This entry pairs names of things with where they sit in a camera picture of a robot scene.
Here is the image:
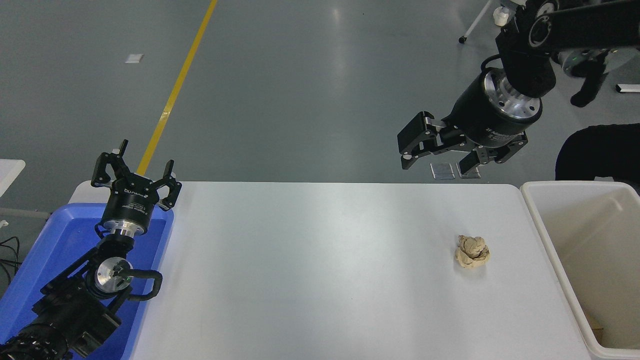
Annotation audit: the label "white wheeled chair frame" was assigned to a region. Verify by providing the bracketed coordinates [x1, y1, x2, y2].
[459, 0, 494, 44]

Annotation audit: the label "large pale plastic bin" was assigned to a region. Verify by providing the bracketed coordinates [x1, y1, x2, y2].
[520, 180, 640, 360]

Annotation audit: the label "white side table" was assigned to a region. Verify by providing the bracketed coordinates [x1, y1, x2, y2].
[0, 159, 52, 221]

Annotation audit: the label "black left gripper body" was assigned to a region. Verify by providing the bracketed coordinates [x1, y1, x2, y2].
[101, 176, 161, 232]

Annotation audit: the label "tan paper ball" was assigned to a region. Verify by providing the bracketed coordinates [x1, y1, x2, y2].
[454, 235, 491, 270]

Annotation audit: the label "black cables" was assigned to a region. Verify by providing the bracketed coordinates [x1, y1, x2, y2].
[0, 236, 22, 283]

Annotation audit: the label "blue plastic tray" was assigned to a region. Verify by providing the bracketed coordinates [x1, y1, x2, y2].
[0, 202, 175, 360]

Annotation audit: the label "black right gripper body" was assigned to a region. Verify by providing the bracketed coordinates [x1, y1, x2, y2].
[442, 74, 531, 152]

